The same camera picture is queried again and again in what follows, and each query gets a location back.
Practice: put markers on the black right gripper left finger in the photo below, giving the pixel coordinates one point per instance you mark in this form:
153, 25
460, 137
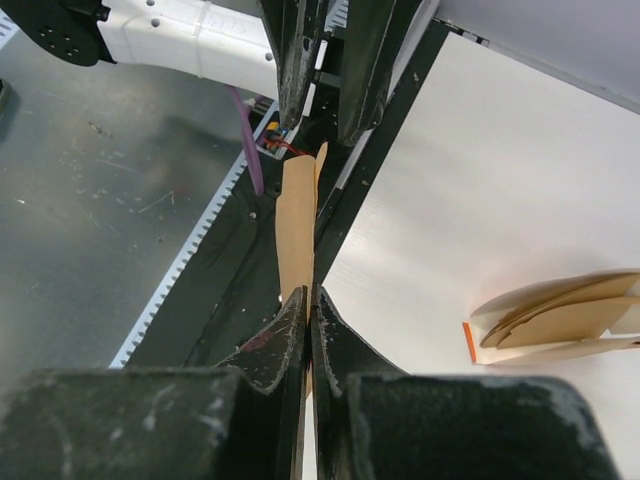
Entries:
240, 419

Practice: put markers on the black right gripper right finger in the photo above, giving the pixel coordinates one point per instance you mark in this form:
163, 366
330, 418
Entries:
375, 421

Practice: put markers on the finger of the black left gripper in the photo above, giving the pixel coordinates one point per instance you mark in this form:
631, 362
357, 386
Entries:
294, 29
380, 39

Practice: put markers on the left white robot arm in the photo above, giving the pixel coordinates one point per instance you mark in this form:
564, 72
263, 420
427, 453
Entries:
201, 38

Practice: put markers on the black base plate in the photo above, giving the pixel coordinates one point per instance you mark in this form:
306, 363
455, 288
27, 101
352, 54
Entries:
254, 297

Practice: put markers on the grey cable duct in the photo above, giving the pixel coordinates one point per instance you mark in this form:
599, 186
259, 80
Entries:
176, 315

